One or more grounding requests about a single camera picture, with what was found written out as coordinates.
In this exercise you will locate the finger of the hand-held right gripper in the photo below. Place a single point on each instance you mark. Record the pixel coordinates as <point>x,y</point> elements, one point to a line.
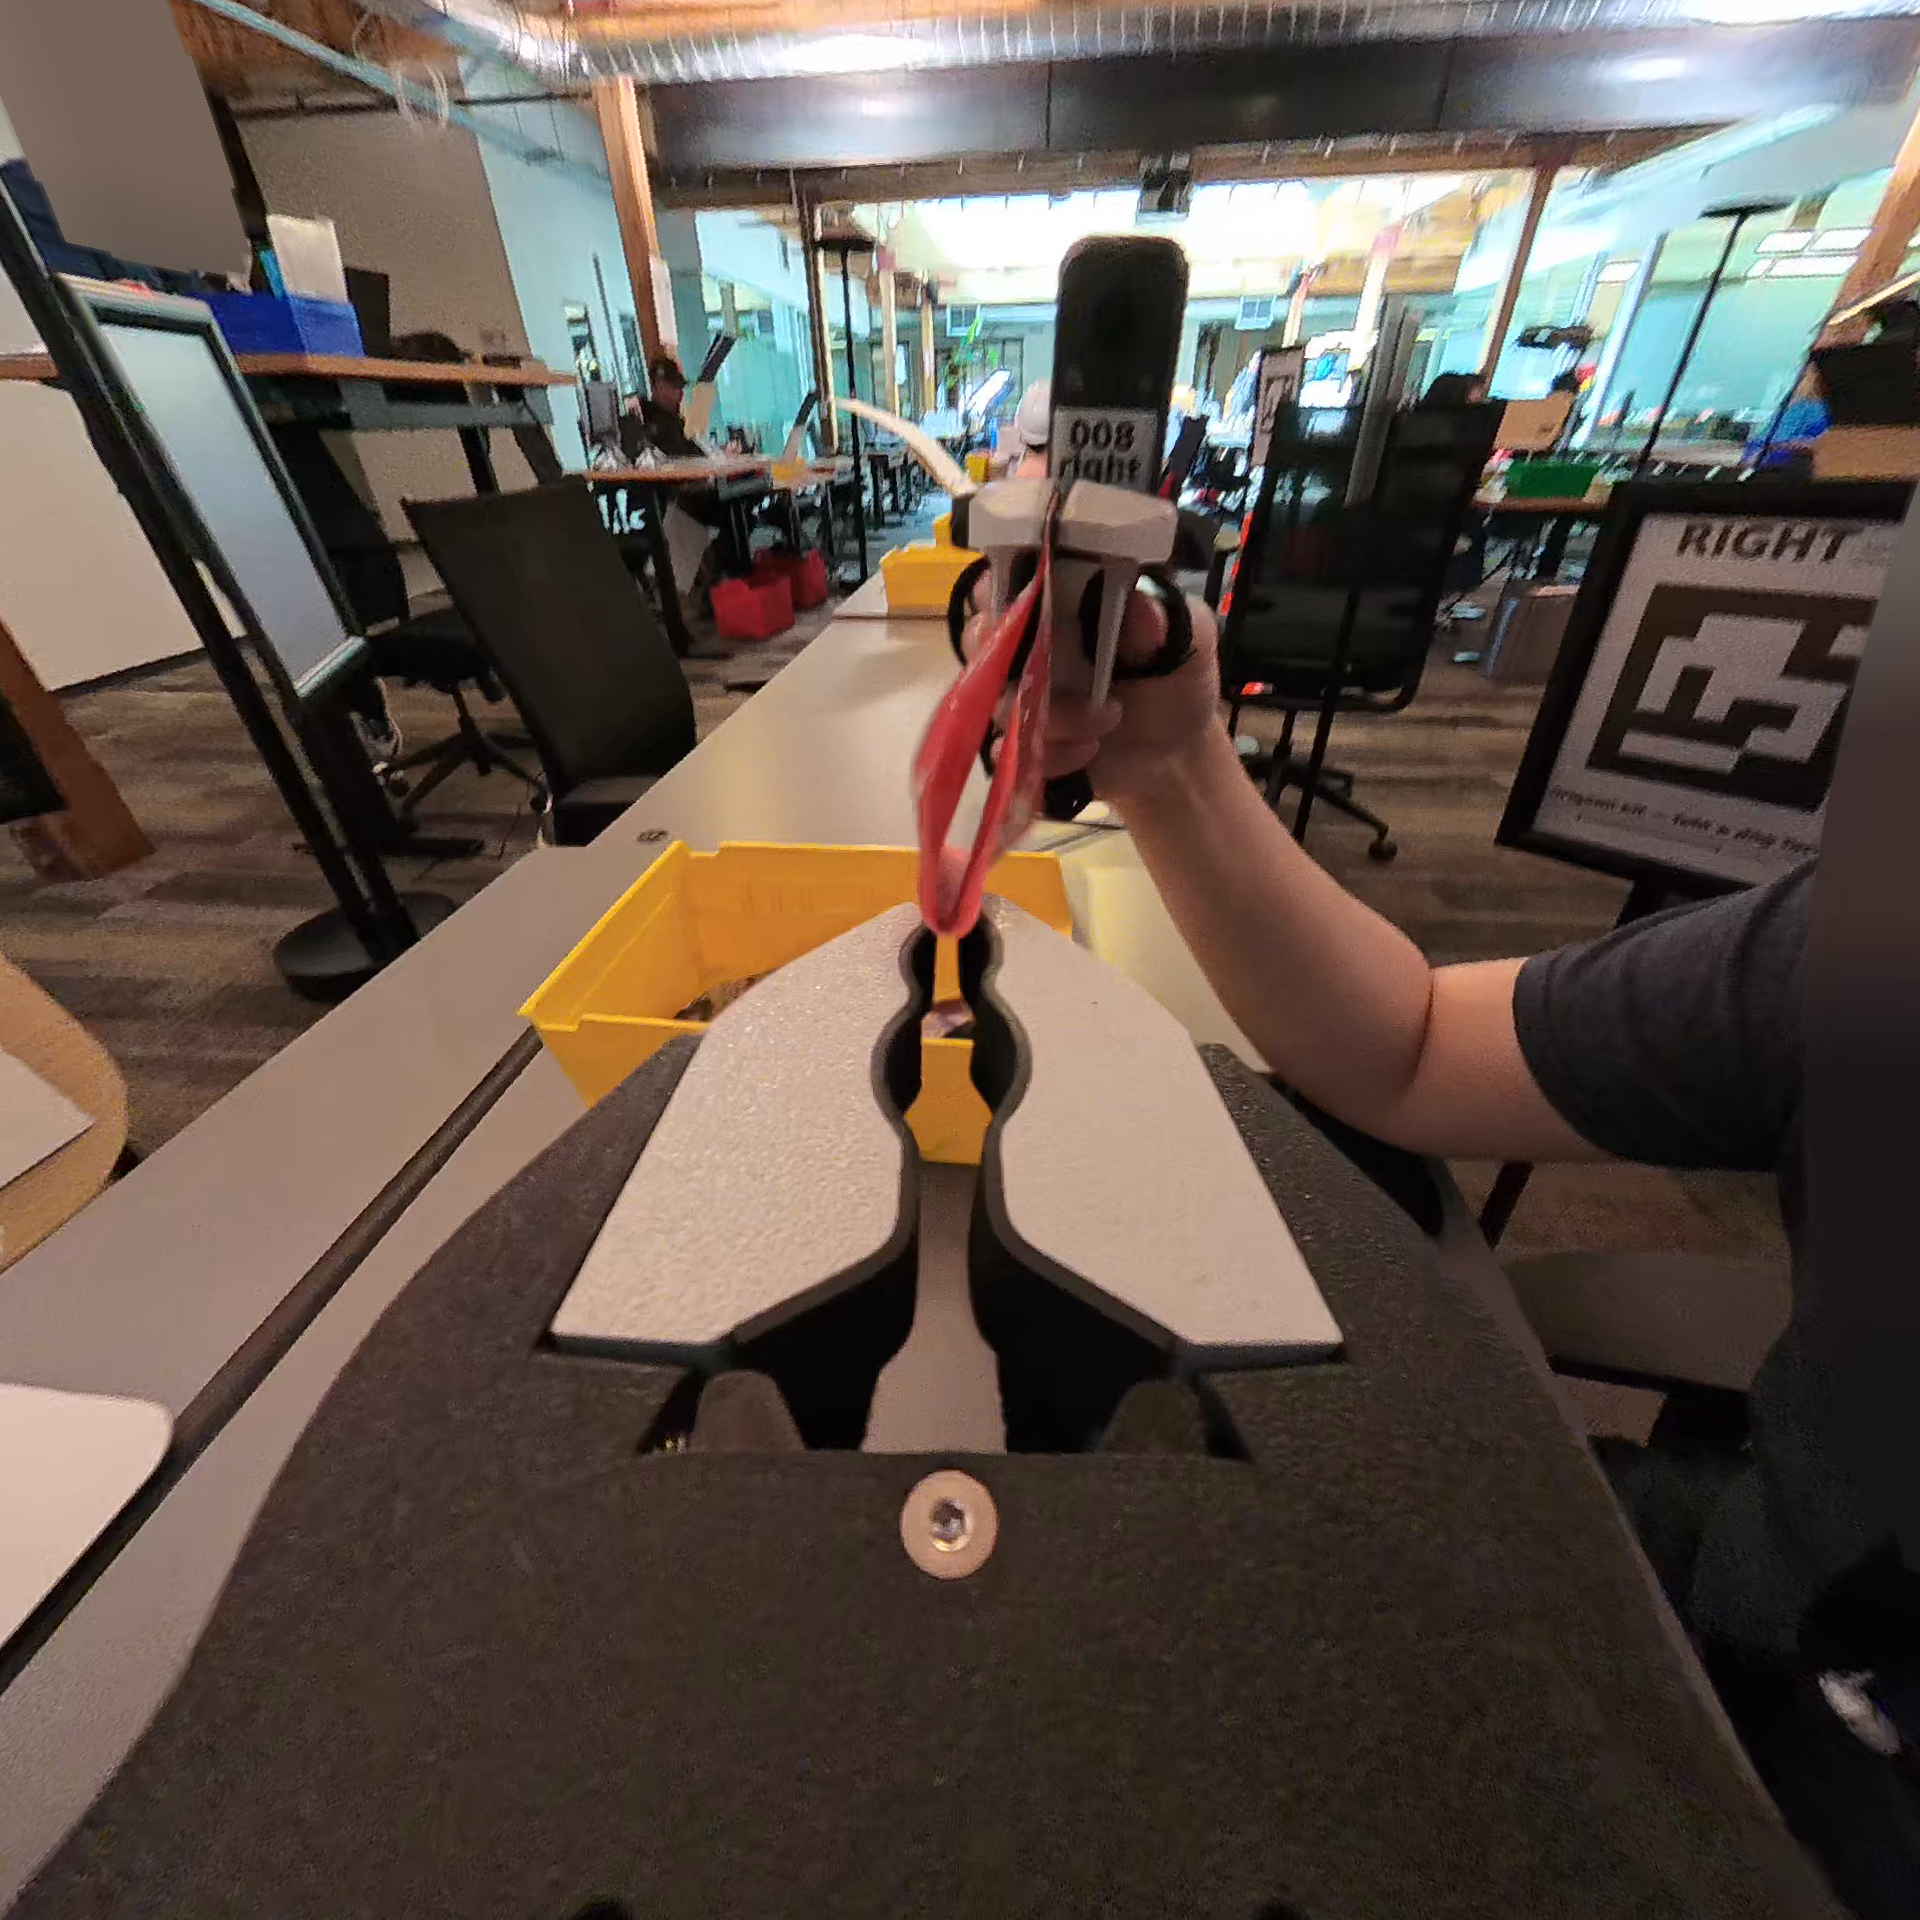
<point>1124,526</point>
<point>1005,526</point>

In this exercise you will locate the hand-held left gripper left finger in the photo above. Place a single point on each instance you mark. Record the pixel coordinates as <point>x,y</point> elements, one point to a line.
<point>750,1156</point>

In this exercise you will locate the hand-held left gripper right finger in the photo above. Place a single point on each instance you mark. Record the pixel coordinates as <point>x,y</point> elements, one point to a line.
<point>1157,1156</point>

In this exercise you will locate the yellow plastic bin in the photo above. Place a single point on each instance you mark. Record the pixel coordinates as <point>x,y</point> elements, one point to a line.
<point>632,1037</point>

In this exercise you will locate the person's right forearm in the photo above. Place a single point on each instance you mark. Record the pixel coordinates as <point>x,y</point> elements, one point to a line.
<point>1320,992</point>

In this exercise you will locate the person's right hand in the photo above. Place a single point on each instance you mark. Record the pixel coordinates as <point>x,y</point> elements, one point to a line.
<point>1157,721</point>

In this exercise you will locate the small yellow bin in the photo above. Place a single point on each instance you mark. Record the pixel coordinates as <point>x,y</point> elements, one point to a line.
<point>915,578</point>

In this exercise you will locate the white curved tube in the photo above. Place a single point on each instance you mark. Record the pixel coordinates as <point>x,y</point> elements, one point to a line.
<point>899,431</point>

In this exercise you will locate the red storage bin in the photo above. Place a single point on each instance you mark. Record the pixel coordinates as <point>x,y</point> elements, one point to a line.
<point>810,578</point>
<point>750,609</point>

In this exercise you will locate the black mesh chair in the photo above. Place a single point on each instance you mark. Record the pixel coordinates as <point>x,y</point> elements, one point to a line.
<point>1351,555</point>

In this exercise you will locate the wooden top desk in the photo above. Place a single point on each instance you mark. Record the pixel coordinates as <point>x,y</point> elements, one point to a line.
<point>390,371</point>
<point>675,473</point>

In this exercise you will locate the green bin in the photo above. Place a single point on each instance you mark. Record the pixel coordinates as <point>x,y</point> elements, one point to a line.
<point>1552,477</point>

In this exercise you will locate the black office chair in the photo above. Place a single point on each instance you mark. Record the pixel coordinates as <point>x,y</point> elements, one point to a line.
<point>554,645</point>
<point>433,660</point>

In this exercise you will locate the person's dark grey shirt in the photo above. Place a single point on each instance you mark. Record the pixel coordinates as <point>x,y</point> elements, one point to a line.
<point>1665,1020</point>

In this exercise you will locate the framed black white marker sign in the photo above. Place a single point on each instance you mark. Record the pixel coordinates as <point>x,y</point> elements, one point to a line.
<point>1727,677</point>

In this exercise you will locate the slim black floor lamp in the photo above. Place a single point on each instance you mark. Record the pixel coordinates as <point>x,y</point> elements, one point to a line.
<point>1740,209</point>

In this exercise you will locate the white box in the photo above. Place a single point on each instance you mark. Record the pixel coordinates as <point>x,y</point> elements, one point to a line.
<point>309,257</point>

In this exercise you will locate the blue storage bin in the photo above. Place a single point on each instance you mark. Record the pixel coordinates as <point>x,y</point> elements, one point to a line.
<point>284,324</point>

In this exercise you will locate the display screen on stand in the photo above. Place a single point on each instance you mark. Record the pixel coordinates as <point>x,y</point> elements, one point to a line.
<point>224,496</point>

